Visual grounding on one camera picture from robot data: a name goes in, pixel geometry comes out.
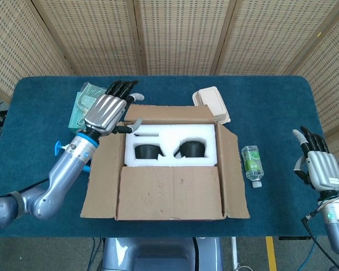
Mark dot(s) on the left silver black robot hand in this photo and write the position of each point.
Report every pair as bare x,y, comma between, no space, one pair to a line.
107,110

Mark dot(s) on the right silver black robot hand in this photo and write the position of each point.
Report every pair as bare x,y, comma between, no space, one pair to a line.
323,172

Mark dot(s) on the red taped cardboard box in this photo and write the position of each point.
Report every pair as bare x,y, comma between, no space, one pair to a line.
169,192

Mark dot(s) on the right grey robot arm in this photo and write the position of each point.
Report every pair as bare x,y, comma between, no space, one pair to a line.
337,226

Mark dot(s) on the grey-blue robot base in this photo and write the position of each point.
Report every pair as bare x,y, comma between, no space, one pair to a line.
158,254

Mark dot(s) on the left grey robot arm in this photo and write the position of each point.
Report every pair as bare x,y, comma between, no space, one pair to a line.
62,172

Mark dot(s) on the teal boxed item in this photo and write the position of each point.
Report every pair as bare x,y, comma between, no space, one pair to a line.
74,124

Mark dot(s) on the white foam insert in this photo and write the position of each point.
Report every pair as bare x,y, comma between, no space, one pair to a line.
169,135

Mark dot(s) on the green scoop in plastic bag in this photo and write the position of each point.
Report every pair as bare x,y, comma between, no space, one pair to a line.
86,96

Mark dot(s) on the thin black tea pick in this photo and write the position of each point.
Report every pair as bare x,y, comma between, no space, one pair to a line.
147,134

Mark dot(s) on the black pitcher with spout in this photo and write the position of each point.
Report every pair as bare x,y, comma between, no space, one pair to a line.
147,152

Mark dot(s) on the blue pump detergent bottle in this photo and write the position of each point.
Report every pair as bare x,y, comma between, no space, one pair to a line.
59,147

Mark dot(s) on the clear bottle with green label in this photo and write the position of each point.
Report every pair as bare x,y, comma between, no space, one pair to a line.
252,163

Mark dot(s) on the black bar under table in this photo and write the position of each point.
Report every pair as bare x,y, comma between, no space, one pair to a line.
293,238

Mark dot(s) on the beige lidded food container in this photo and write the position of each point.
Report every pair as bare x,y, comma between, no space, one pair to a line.
212,98

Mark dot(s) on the woven folding screen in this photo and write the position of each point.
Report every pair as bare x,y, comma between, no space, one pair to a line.
180,34

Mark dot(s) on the blue table cloth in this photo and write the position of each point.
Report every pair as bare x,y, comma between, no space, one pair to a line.
243,93

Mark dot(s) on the white pole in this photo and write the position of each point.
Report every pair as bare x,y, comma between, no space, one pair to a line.
234,254

